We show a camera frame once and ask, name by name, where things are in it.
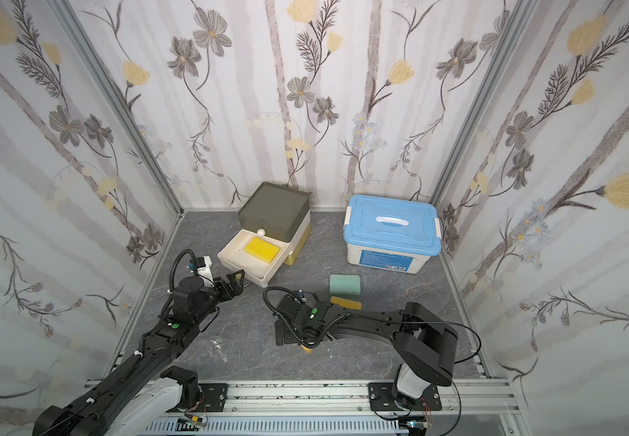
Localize white drawer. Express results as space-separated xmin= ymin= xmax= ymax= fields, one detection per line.
xmin=218 ymin=230 xmax=292 ymax=288

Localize bright yellow thin sponge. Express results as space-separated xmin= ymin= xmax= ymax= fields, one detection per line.
xmin=243 ymin=237 xmax=281 ymax=265

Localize green sponge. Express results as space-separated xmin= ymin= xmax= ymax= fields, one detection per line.
xmin=329 ymin=274 xmax=362 ymax=296

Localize olive three-drawer cabinet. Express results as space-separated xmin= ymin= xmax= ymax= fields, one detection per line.
xmin=238 ymin=182 xmax=311 ymax=266

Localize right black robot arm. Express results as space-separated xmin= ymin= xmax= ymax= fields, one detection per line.
xmin=262 ymin=286 xmax=481 ymax=410

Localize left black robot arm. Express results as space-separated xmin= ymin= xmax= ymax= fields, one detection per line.
xmin=32 ymin=249 xmax=245 ymax=435

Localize blue lidded storage box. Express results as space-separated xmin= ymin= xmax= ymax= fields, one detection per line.
xmin=343 ymin=194 xmax=443 ymax=274

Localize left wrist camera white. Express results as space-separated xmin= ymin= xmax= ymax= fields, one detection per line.
xmin=194 ymin=256 xmax=214 ymax=287

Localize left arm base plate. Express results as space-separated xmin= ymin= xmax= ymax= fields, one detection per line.
xmin=179 ymin=383 xmax=229 ymax=413

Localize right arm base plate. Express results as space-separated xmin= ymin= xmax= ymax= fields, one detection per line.
xmin=367 ymin=381 xmax=443 ymax=413

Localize white slotted cable duct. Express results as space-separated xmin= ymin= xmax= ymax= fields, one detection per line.
xmin=140 ymin=416 xmax=409 ymax=435

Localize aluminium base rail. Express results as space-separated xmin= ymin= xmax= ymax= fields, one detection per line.
xmin=73 ymin=379 xmax=523 ymax=436

